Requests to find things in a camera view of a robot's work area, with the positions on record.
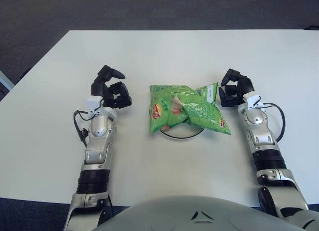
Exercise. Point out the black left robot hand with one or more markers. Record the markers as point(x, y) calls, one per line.
point(119, 96)

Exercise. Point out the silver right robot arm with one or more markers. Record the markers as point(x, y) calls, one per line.
point(256, 118)

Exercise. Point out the white plate black rim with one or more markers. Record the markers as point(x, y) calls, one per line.
point(182, 135)

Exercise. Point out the green chips bag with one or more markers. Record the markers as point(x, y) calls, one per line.
point(194, 108)

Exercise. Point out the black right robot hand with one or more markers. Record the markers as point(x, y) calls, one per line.
point(229, 100)

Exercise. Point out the grey robot torso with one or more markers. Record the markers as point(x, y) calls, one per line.
point(189, 213)

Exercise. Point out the white furniture edge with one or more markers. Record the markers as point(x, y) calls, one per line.
point(6, 81)

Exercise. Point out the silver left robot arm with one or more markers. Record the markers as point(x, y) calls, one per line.
point(98, 123)

